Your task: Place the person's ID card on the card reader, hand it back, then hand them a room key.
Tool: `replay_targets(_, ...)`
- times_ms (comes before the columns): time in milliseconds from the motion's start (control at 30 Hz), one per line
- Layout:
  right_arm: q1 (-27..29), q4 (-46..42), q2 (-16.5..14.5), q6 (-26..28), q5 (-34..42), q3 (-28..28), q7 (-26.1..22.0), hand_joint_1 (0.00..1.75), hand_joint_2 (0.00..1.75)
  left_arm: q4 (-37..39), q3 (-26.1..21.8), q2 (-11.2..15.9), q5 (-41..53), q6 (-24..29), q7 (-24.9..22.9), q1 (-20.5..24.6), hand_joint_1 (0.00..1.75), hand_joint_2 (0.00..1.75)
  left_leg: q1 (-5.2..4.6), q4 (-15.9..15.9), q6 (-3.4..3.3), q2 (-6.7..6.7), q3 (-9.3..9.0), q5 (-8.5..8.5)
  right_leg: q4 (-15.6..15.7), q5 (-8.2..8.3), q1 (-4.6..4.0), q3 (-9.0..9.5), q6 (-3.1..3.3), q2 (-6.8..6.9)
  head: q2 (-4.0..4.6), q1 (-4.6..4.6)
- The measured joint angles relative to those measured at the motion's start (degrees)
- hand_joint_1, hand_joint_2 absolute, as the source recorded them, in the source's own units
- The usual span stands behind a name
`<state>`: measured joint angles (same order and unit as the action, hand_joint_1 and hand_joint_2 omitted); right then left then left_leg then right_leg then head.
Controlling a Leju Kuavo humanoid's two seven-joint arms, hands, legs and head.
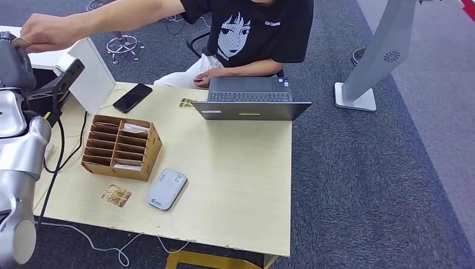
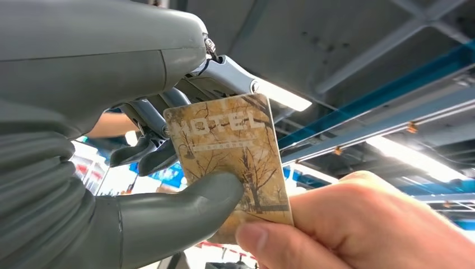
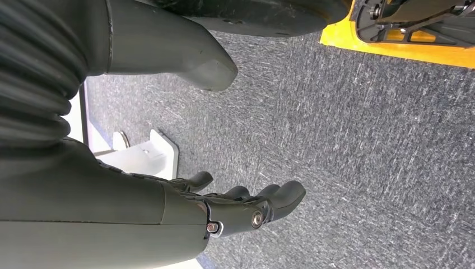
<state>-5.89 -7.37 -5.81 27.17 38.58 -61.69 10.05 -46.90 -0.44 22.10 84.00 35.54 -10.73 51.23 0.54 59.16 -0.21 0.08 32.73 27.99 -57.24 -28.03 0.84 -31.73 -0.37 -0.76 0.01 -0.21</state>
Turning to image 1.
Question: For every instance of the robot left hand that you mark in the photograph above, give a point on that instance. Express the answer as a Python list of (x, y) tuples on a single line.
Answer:
[(13, 67)]

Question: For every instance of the person's left hand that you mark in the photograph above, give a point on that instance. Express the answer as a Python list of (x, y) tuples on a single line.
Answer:
[(211, 74)]

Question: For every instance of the person's right hand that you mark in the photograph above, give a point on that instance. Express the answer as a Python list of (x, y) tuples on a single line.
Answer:
[(50, 33)]

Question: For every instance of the person's left forearm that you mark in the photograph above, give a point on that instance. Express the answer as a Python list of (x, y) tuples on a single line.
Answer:
[(252, 67)]

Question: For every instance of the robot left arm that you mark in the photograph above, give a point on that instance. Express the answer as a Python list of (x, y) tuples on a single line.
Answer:
[(18, 156)]

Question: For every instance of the person's right forearm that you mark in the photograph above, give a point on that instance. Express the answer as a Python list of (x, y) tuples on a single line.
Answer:
[(126, 16)]

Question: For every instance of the gold patterned card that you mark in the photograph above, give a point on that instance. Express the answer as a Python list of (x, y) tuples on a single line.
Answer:
[(186, 104), (116, 196)]

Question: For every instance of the person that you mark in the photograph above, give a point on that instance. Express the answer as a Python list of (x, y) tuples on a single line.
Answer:
[(259, 37)]

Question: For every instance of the white card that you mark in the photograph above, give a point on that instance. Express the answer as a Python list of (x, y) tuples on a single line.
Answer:
[(134, 128), (126, 167)]

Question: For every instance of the cardboard card organizer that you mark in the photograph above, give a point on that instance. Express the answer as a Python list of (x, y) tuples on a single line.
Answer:
[(149, 156)]

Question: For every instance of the grey card reader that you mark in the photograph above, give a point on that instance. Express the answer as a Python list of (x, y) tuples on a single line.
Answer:
[(166, 189)]

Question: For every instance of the black box with yellow label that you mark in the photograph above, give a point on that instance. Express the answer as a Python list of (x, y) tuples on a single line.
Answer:
[(41, 74)]

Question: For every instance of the grey laptop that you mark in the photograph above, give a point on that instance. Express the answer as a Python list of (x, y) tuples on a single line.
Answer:
[(251, 111)]

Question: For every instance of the white cabinet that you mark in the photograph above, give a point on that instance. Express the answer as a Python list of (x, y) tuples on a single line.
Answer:
[(92, 78)]

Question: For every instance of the black round stool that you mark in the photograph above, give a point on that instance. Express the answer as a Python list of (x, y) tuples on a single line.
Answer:
[(124, 44)]

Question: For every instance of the black smartphone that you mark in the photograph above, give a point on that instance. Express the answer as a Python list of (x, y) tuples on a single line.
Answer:
[(133, 98)]

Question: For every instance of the dark round floor base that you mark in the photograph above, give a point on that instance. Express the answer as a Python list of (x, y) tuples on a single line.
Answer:
[(357, 56)]

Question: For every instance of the grey kiosk stand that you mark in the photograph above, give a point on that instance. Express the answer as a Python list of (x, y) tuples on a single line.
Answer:
[(384, 44)]

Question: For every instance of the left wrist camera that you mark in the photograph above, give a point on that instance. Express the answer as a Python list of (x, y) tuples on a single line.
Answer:
[(65, 65)]

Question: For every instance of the black camera bracket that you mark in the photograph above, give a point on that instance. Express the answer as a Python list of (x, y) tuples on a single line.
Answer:
[(44, 91)]

